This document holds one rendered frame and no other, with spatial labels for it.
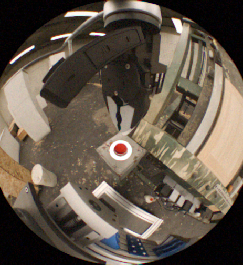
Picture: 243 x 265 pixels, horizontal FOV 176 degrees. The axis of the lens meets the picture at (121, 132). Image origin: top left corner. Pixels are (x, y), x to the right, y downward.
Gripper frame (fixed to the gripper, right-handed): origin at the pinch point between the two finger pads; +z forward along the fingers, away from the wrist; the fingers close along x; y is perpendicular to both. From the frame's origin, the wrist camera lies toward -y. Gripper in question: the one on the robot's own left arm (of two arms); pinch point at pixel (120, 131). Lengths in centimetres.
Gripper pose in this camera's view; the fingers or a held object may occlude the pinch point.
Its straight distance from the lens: 17.2
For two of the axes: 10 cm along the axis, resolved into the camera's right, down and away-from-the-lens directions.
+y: 7.3, -5.3, 4.4
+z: 0.0, 6.4, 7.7
